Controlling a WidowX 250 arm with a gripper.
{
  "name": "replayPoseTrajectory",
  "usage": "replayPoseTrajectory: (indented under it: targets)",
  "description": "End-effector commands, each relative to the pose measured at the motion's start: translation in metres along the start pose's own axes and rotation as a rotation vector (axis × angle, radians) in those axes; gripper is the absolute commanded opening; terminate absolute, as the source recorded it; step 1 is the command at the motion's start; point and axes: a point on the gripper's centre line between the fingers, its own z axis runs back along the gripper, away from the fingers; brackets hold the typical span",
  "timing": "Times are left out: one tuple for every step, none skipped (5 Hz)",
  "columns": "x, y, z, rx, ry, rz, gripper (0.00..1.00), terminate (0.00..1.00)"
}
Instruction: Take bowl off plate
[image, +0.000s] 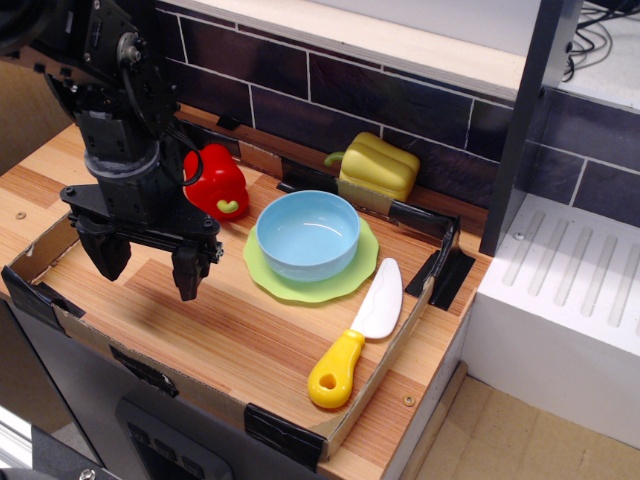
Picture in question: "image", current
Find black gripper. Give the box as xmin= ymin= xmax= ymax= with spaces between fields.
xmin=60 ymin=144 xmax=222 ymax=301

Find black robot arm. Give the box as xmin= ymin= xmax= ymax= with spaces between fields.
xmin=1 ymin=1 xmax=222 ymax=301

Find light blue bowl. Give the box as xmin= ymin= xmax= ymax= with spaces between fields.
xmin=255 ymin=190 xmax=361 ymax=283

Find green plate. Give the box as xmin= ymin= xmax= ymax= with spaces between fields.
xmin=243 ymin=218 xmax=379 ymax=303

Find cardboard fence with black tape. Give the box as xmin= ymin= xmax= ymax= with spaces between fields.
xmin=1 ymin=127 xmax=487 ymax=479

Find red toy bell pepper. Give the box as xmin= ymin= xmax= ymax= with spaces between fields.
xmin=184 ymin=144 xmax=249 ymax=220

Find grey oven front panel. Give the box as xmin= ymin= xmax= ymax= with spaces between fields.
xmin=116 ymin=400 xmax=234 ymax=480

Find yellow toy bell pepper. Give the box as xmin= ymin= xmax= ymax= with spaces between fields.
xmin=324 ymin=132 xmax=421 ymax=202

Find white dish drainer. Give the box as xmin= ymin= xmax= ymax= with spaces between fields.
xmin=462 ymin=195 xmax=639 ymax=446

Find yellow handled toy knife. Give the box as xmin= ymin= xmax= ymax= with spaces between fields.
xmin=307 ymin=258 xmax=403 ymax=409

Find grey vertical post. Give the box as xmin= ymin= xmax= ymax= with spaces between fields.
xmin=480 ymin=0 xmax=582 ymax=256

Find black cables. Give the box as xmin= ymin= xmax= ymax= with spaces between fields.
xmin=561 ymin=0 xmax=640 ymax=83

